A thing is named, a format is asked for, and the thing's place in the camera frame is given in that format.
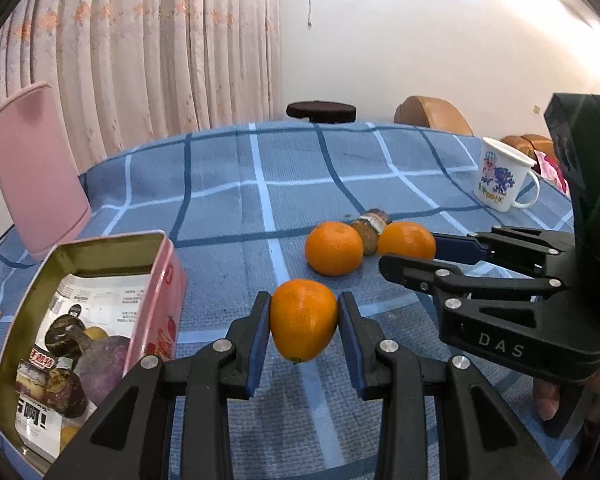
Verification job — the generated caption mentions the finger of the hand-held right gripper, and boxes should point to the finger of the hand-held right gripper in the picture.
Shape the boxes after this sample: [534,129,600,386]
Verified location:
[378,254,566,309]
[432,227,576,281]

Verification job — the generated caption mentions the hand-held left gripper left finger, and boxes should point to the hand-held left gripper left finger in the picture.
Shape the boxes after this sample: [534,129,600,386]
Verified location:
[42,291,272,480]

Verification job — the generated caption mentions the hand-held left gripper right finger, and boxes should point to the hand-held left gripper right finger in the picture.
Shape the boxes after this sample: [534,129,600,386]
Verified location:
[337,291,563,480]

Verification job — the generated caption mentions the mandarin orange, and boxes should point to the mandarin orange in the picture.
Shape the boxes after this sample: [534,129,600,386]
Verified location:
[270,279,340,363]
[377,221,437,262]
[305,221,365,277]

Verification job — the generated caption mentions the pink tin box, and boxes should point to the pink tin box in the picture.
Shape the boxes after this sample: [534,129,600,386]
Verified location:
[0,230,188,463]

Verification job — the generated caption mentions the purple sweet potato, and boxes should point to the purple sweet potato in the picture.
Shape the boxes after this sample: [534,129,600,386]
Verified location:
[72,335,132,406]

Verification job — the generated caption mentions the dark brown water chestnut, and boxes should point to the dark brown water chestnut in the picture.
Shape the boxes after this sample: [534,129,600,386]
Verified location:
[45,316,87,359]
[45,367,89,418]

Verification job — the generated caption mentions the person's right hand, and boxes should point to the person's right hand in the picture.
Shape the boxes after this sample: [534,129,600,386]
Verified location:
[532,379,562,421]

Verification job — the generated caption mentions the white printed mug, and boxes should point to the white printed mug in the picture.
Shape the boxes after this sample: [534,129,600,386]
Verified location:
[472,136,541,211]

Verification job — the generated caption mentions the pink red cloth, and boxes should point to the pink red cloth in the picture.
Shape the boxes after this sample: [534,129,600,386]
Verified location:
[534,152,569,194]

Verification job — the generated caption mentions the brown leather sofa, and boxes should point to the brown leather sofa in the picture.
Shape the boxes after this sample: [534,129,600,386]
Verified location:
[500,134,554,162]

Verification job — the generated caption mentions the brown leather chair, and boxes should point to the brown leather chair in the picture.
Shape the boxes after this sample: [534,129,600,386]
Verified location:
[394,95,474,137]

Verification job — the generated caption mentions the white printed packet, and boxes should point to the white printed packet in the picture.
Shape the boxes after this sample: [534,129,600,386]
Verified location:
[15,272,153,461]

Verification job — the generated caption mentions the blue plaid tablecloth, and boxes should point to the blue plaid tablecloth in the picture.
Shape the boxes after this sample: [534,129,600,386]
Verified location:
[0,120,581,480]

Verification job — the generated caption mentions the dark round stool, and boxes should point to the dark round stool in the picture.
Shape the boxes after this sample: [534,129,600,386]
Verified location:
[286,101,357,125]

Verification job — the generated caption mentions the pink floral curtain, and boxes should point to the pink floral curtain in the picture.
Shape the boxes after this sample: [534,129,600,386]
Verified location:
[0,0,283,171]

